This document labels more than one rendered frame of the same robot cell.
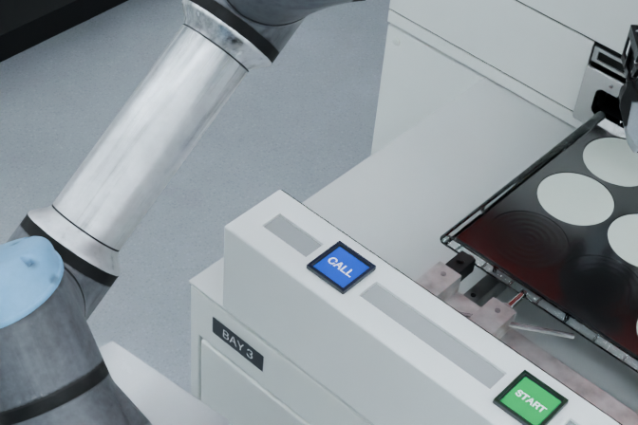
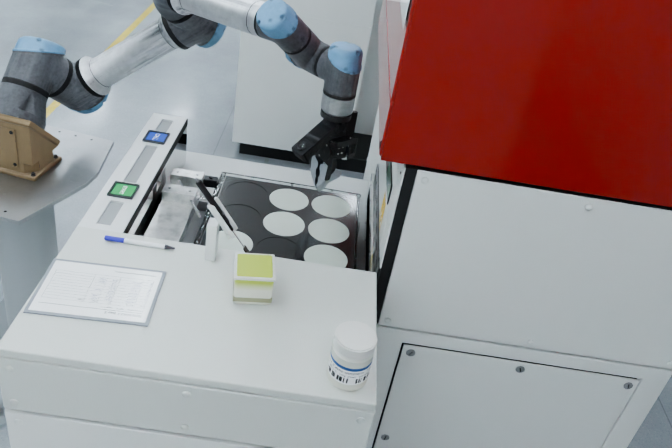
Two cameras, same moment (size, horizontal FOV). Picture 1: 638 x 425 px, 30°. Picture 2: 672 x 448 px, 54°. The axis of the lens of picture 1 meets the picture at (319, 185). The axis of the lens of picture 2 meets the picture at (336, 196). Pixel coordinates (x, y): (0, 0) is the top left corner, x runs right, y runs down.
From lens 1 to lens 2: 1.49 m
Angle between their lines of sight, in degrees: 39
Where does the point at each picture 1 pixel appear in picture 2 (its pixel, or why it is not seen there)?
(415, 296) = (158, 155)
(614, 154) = (334, 203)
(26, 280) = (31, 42)
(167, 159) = (124, 56)
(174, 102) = (136, 37)
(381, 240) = not seen: hidden behind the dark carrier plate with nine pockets
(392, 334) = (131, 155)
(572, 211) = (279, 200)
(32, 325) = (21, 55)
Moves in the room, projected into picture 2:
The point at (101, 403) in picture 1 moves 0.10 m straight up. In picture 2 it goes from (20, 91) to (16, 53)
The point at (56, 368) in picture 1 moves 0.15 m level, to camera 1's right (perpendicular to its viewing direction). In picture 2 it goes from (17, 71) to (34, 96)
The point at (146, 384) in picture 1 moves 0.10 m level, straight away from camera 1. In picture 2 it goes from (99, 152) to (130, 143)
